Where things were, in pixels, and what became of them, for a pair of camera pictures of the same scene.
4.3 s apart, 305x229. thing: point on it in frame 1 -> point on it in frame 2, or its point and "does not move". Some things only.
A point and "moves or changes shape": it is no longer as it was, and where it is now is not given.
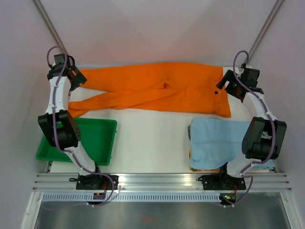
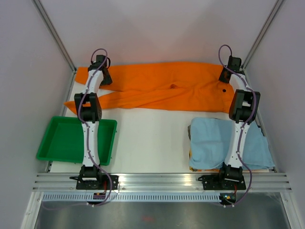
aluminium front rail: [160, 182] does not move
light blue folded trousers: [216, 142] does not move
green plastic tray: [97, 137] does not move
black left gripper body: [78, 80] -> [107, 80]
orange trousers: [158, 85] moves or changes shape
